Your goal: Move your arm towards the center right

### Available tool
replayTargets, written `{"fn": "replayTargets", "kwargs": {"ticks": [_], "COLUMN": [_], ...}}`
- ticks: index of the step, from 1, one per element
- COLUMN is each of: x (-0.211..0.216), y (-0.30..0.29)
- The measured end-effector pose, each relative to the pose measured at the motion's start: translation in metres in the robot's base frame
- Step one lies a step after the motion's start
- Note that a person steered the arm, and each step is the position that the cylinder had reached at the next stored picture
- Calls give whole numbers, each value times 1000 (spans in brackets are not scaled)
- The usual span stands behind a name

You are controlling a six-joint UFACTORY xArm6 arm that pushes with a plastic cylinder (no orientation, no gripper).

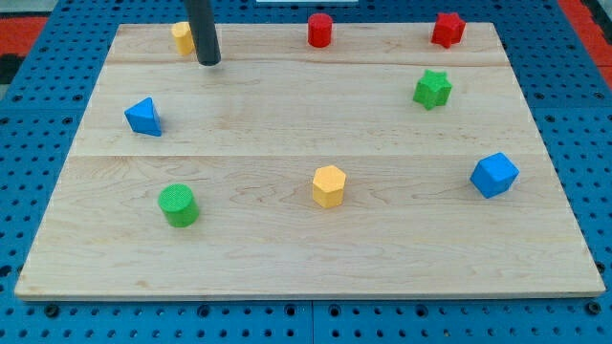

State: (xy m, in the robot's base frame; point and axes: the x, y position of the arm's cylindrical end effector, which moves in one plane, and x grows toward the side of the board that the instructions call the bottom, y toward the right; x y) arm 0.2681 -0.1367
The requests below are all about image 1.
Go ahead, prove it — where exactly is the yellow hexagonal block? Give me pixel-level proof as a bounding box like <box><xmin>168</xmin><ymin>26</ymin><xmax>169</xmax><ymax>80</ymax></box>
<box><xmin>313</xmin><ymin>165</ymin><xmax>346</xmax><ymax>208</ymax></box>

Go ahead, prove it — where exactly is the blue triangular block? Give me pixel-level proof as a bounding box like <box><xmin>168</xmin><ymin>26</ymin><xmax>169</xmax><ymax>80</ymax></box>
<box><xmin>124</xmin><ymin>97</ymin><xmax>162</xmax><ymax>137</ymax></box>

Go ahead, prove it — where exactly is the red cylinder block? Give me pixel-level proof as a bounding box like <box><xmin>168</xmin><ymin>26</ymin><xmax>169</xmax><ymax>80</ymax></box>
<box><xmin>307</xmin><ymin>12</ymin><xmax>333</xmax><ymax>48</ymax></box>

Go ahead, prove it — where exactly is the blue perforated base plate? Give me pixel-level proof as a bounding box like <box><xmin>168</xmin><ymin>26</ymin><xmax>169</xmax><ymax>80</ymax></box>
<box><xmin>1</xmin><ymin>1</ymin><xmax>611</xmax><ymax>343</ymax></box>

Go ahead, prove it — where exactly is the light wooden board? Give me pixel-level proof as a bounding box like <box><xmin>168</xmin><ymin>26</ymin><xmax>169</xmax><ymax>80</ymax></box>
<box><xmin>15</xmin><ymin>22</ymin><xmax>605</xmax><ymax>301</ymax></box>

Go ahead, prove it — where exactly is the blue cube block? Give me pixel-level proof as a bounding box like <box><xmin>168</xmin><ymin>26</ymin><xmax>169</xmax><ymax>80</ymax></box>
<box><xmin>470</xmin><ymin>152</ymin><xmax>519</xmax><ymax>199</ymax></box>

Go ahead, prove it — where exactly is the green cylinder block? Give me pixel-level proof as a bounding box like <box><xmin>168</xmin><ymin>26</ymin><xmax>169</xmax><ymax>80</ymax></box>
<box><xmin>158</xmin><ymin>183</ymin><xmax>200</xmax><ymax>227</ymax></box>

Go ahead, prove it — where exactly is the green star block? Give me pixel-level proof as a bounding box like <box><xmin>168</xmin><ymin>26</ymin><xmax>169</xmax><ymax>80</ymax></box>
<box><xmin>412</xmin><ymin>70</ymin><xmax>452</xmax><ymax>110</ymax></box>

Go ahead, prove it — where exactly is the red star block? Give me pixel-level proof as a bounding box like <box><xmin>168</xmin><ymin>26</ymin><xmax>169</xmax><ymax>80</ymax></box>
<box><xmin>430</xmin><ymin>12</ymin><xmax>466</xmax><ymax>49</ymax></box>

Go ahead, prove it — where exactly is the yellow block behind stick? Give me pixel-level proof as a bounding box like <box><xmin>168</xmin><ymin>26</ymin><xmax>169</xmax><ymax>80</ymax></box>
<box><xmin>170</xmin><ymin>21</ymin><xmax>194</xmax><ymax>55</ymax></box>

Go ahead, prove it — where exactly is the black cylindrical robot arm stick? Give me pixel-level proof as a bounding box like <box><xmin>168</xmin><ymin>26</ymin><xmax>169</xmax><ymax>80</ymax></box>
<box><xmin>184</xmin><ymin>0</ymin><xmax>221</xmax><ymax>66</ymax></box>

